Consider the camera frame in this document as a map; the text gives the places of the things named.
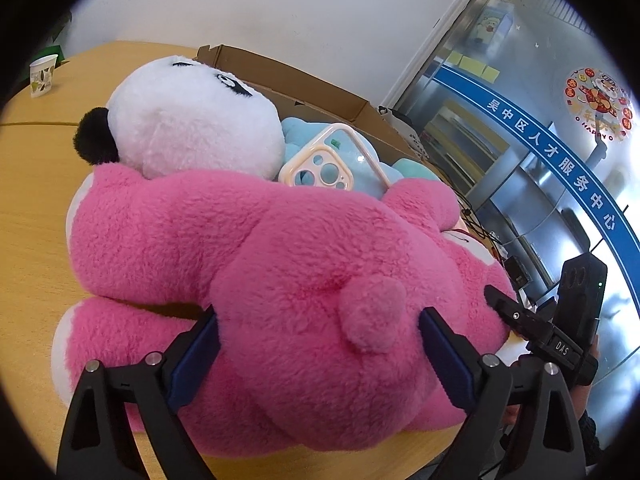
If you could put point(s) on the person's right forearm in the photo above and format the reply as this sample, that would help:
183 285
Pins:
592 435

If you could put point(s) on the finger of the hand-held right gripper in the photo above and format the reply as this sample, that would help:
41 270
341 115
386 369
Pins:
515 317

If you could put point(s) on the small black device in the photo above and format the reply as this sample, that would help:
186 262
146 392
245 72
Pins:
515 270

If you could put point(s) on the teal and pink plush toy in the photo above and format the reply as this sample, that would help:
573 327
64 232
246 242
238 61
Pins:
412 167

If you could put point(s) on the cartoon window poster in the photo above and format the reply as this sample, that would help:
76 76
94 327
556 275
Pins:
490 27

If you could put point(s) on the yellow sticky note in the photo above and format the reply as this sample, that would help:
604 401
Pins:
471 64
490 74
456 58

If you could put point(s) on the printed paper cup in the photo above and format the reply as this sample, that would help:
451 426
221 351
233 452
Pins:
42 77

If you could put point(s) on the round red window sticker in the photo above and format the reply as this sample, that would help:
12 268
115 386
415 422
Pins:
600 102

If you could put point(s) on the blue window banner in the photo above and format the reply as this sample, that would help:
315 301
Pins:
525 125

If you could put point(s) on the cardboard box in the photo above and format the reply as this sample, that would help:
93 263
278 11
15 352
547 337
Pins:
310 87

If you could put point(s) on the beige printed tote bag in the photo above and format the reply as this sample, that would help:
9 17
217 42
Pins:
405 132

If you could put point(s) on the cream phone case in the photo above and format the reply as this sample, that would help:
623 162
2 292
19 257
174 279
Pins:
287 167

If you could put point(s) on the pink plush bear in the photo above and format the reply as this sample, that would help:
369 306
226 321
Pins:
250 260

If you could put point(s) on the white plush panda head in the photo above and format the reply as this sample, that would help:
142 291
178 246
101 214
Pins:
190 110

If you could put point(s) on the blue plush toy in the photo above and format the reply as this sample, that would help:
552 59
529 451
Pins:
295 132

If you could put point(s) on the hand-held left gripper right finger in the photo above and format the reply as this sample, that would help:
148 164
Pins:
445 360

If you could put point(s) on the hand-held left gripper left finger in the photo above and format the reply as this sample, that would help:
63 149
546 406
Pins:
200 352

